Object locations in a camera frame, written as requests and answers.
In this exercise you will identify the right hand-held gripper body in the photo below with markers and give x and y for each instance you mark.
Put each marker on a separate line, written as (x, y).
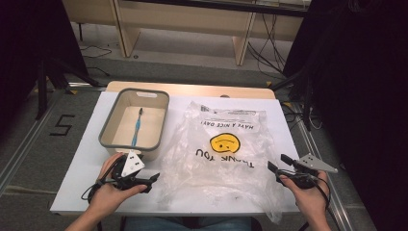
(316, 163)

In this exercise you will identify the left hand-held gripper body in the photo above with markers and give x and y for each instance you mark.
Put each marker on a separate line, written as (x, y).
(132, 163)

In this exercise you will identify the blue toothbrush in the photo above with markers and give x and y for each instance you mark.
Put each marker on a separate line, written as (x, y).
(137, 128)

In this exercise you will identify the clear printed plastic bag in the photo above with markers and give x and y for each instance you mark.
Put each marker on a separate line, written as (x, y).
(224, 179)

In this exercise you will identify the beige bin with grey rim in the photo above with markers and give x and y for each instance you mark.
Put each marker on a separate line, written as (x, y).
(160, 106)

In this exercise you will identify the person's right hand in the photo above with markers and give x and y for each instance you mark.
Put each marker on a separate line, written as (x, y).
(312, 202)

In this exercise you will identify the person's left hand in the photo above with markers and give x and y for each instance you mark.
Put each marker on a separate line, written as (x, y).
(107, 194)

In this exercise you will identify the person's blue jeans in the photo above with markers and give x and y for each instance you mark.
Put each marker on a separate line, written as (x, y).
(160, 224)

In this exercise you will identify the black metal stand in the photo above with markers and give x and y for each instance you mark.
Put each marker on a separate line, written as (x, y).
(308, 96)
(41, 93)

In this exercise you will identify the grey round table grommet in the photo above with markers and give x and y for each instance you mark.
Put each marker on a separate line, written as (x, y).
(224, 96)

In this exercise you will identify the black curtain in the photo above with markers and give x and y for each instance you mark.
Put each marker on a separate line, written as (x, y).
(362, 80)
(32, 38)

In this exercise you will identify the beige wooden desk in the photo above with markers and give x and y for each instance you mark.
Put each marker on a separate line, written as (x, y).
(192, 16)

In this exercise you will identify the metal floor rail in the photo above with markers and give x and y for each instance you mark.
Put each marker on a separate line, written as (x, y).
(22, 150)
(336, 208)

